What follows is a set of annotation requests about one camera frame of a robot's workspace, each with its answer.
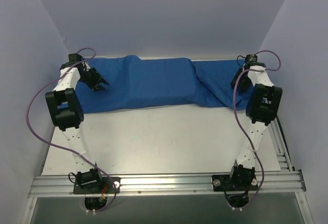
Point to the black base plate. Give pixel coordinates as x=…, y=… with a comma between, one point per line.
x=222, y=182
x=105, y=186

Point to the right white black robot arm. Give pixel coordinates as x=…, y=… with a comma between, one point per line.
x=261, y=109

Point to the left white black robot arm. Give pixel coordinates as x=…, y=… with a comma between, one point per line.
x=67, y=114

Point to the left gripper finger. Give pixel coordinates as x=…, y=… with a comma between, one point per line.
x=98, y=88
x=102, y=80

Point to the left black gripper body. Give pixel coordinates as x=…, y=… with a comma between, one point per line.
x=93, y=78

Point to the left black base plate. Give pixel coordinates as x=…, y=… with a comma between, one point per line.
x=105, y=186

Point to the blue surgical wrap cloth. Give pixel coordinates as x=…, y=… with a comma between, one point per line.
x=136, y=83

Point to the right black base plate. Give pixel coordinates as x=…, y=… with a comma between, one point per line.
x=222, y=182

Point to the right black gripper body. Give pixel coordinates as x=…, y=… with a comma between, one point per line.
x=242, y=81

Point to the aluminium front rail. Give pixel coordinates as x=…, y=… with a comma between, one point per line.
x=167, y=184

